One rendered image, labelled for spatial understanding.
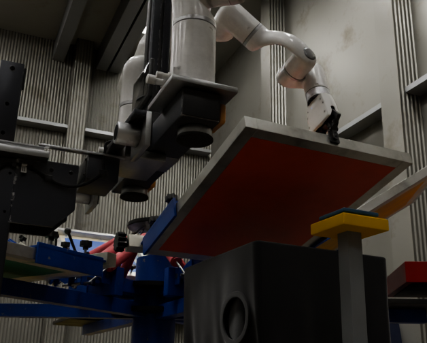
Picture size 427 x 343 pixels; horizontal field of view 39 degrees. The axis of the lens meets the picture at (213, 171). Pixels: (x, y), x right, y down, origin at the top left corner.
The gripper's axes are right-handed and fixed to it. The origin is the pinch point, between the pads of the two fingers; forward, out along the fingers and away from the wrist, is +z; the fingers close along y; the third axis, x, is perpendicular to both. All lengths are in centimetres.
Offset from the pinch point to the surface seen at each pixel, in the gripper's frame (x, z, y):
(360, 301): -12, 54, 10
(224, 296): -22, 36, -34
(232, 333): -21, 47, -32
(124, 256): -24, -15, -116
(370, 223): -11.1, 38.8, 18.9
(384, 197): 75, -28, -57
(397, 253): 310, -138, -287
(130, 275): 2, -38, -183
